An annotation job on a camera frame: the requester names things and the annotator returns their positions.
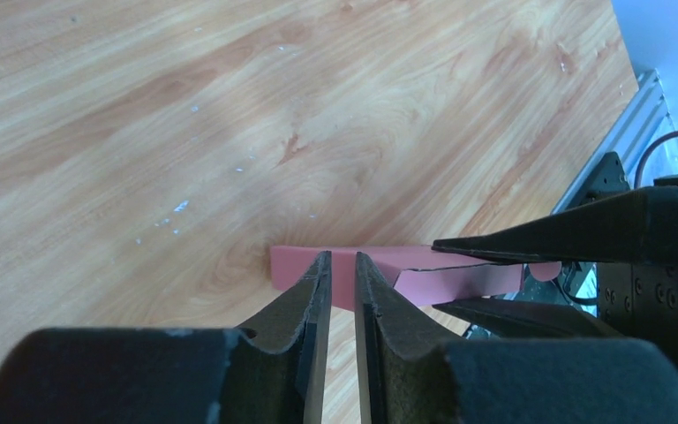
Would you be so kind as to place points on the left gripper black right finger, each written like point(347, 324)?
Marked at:
point(411, 369)

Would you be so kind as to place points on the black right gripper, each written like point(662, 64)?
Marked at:
point(637, 227)

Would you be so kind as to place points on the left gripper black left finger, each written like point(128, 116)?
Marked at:
point(269, 369)

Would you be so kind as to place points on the pink paper box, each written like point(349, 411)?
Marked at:
point(420, 274)

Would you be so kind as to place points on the aluminium rail frame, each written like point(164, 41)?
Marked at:
point(645, 117)

